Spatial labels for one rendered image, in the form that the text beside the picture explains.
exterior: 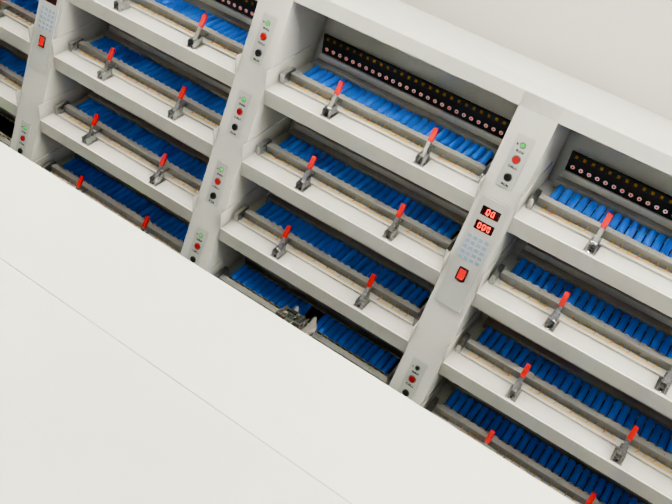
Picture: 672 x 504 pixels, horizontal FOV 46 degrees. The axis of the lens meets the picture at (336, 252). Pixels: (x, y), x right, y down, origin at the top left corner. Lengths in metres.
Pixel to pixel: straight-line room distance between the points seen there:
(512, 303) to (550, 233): 0.19
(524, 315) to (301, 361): 1.31
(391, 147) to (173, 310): 1.36
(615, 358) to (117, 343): 1.46
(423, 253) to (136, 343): 1.42
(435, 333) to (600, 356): 0.38
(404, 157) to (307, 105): 0.29
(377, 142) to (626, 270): 0.64
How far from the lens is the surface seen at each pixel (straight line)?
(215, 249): 2.23
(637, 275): 1.81
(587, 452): 1.96
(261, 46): 2.06
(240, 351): 0.59
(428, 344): 1.97
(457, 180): 1.87
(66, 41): 2.53
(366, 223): 1.98
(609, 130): 1.76
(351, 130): 1.95
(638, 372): 1.89
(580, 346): 1.87
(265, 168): 2.10
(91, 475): 0.46
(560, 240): 1.81
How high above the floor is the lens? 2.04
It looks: 23 degrees down
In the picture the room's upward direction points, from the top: 22 degrees clockwise
